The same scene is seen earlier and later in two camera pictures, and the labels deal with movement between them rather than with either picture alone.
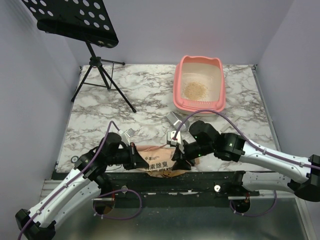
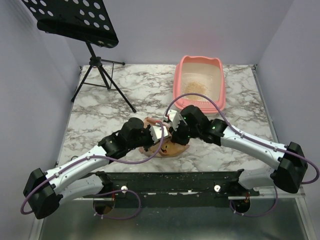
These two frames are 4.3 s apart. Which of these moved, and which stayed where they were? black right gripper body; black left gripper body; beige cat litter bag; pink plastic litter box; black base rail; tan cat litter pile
Moved: black right gripper body; black left gripper body; beige cat litter bag
Stayed: black base rail; tan cat litter pile; pink plastic litter box
